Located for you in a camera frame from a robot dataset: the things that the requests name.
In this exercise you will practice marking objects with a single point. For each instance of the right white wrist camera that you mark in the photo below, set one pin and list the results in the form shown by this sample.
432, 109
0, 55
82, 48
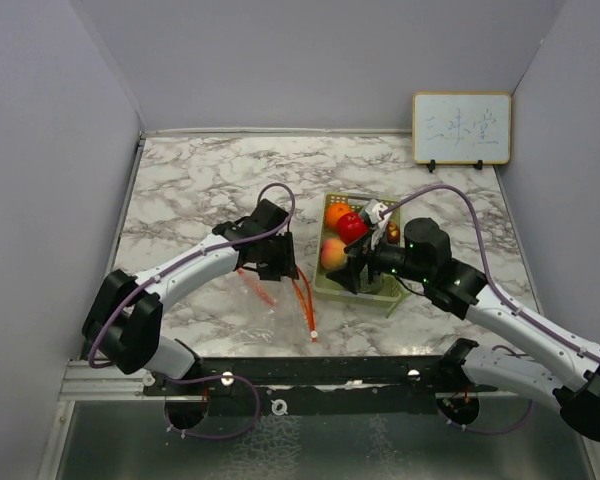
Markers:
376, 216

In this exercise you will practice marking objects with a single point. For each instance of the green plastic basket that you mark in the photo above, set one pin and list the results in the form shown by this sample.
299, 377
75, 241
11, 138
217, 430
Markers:
392, 294

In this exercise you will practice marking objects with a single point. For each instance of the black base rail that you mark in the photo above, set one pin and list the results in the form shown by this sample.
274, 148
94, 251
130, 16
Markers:
303, 386

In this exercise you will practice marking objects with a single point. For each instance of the green melon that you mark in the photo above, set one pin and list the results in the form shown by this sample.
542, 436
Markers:
371, 286

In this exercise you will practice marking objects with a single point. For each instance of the clear zip bag orange zipper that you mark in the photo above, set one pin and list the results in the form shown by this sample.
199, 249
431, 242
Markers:
278, 311

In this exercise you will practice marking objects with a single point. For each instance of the red grapes bunch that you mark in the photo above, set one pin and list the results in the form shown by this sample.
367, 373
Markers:
393, 234

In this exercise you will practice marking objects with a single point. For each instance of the peach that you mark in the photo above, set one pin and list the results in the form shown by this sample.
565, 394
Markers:
333, 255

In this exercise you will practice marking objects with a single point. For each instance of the red apple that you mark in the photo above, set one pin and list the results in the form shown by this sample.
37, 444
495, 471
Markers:
350, 227

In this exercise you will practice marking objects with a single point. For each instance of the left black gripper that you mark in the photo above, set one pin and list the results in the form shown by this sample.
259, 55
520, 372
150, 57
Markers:
286, 266

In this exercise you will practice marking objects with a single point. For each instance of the orange fruit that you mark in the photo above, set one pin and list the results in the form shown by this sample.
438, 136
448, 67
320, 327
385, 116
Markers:
334, 212

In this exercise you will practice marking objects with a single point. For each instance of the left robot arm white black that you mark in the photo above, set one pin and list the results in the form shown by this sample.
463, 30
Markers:
124, 322

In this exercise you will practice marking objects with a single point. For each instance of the small whiteboard wooden frame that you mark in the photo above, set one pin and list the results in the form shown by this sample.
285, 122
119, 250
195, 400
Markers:
461, 128

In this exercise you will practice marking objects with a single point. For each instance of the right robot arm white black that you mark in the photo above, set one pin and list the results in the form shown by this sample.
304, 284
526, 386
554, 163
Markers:
562, 370

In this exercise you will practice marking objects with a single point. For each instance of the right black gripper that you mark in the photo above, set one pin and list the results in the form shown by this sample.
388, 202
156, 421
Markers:
358, 255

